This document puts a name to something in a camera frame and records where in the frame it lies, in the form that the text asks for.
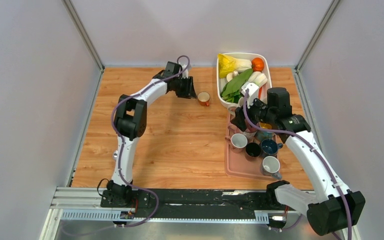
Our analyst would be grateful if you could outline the white bok choy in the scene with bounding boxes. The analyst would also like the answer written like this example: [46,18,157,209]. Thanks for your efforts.
[247,71,268,87]

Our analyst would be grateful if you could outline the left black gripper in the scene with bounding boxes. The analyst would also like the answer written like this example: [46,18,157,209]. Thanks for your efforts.
[173,76,199,100]

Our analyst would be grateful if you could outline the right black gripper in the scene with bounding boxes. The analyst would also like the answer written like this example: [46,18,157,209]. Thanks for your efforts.
[230,93,276,132]

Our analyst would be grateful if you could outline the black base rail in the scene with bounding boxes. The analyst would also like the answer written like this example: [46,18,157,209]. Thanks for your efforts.
[100,188,292,220]

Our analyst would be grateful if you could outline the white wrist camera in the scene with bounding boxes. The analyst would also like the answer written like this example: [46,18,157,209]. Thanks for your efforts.
[178,64,191,79]
[241,82,260,108]

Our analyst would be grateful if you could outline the small orange pumpkin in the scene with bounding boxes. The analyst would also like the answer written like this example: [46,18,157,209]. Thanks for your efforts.
[251,57,265,72]

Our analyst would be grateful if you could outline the pink plastic tray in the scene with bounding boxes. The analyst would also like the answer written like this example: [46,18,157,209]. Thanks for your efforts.
[224,112,281,181]

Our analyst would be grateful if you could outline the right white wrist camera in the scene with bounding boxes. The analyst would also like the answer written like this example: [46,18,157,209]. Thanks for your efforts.
[241,82,260,108]

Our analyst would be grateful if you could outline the orange small mug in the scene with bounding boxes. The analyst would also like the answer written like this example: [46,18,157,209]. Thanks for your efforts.
[197,91,211,107]

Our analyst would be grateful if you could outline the green leafy vegetable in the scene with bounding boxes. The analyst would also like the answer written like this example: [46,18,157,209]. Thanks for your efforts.
[220,68,254,102]

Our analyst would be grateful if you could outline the yellow napa cabbage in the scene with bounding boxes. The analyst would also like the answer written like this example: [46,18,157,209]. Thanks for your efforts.
[217,53,252,79]

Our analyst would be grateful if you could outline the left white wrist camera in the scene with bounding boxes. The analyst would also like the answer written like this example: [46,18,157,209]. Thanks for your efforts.
[178,64,191,79]

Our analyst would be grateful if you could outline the dark blue round mug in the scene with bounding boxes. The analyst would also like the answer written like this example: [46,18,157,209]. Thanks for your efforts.
[259,139,284,158]

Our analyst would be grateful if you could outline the orange carrot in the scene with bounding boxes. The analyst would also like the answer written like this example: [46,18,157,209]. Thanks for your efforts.
[258,87,263,99]

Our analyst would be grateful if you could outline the blue butterfly mug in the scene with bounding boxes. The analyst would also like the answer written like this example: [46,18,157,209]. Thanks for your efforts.
[254,122,274,142]

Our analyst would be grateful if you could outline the grey-blue dotted mug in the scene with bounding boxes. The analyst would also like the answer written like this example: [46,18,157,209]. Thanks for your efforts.
[261,156,282,180]

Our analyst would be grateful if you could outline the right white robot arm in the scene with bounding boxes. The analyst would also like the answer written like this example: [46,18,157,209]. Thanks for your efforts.
[231,87,366,240]

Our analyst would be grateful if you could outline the small brown mug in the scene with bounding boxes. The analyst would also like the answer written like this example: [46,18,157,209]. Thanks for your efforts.
[244,142,262,161]

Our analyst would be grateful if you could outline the silver metal bottle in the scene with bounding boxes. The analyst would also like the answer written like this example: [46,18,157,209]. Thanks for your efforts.
[112,150,118,161]

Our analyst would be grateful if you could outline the pink upside-down mug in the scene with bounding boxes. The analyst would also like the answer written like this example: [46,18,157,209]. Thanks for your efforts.
[227,122,258,142]

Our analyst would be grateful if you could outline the small pink dotted mug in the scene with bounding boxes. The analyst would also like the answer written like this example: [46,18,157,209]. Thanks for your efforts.
[225,133,248,153]

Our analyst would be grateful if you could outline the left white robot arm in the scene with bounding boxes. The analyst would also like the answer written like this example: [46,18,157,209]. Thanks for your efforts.
[107,61,197,207]

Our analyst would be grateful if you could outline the white mushroom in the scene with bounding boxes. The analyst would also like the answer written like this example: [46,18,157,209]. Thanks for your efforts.
[226,70,239,82]

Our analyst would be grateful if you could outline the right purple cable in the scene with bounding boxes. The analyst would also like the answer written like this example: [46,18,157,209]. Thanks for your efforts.
[242,89,354,240]

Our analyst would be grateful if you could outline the white vegetable bin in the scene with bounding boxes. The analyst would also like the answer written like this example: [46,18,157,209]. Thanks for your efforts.
[216,52,272,108]

